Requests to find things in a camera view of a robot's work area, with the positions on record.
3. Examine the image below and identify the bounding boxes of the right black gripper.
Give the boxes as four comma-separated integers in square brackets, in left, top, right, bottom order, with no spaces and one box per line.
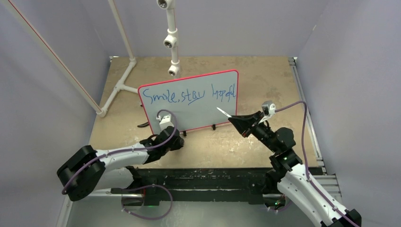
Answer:
[229,110,279,152]

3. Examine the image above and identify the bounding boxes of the white marker pen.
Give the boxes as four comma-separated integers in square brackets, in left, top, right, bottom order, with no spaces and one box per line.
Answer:
[216,107,232,118]

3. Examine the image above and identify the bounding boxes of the red framed whiteboard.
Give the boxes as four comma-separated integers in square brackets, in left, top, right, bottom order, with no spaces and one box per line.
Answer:
[138,70,239,134]

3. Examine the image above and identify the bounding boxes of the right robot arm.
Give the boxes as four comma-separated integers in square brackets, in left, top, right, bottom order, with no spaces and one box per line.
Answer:
[228,111,362,227]

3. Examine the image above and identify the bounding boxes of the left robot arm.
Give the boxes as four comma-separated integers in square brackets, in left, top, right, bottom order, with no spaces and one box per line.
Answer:
[57,126,184,201]

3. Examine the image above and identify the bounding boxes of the black whiteboard stand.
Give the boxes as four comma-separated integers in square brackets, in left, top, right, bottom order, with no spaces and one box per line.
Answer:
[180,124,217,137]

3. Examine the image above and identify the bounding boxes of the black pliers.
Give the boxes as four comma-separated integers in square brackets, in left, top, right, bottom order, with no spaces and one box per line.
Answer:
[137,122,149,128]

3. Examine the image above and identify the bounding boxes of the aluminium table frame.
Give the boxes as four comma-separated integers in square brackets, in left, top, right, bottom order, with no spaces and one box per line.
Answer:
[56,56,351,227]

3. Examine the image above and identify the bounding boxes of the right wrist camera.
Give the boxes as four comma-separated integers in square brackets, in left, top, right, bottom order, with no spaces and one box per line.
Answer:
[259,100,276,123]

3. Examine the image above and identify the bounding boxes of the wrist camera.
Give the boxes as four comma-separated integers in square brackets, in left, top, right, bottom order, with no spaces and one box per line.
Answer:
[259,100,276,123]
[156,114,174,130]

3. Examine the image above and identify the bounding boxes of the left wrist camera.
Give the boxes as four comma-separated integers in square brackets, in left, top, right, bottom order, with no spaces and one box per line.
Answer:
[156,114,174,130]

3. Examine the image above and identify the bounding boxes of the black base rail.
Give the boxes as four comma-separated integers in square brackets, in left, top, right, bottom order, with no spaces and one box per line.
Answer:
[106,167,281,206]

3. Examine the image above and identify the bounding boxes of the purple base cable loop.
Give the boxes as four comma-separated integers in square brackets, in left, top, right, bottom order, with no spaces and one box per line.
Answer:
[121,184,174,220]

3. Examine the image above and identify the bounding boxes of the white pvc pipe frame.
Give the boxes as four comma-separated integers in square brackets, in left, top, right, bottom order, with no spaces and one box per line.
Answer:
[0,0,181,117]

